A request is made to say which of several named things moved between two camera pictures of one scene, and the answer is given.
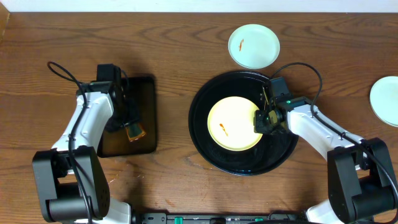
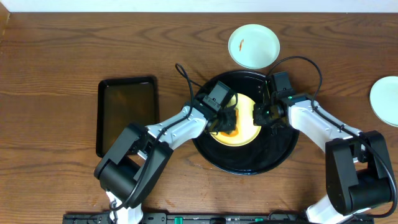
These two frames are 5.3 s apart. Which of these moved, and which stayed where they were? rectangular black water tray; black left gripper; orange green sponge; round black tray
Moved: orange green sponge; black left gripper
Stayed: rectangular black water tray; round black tray
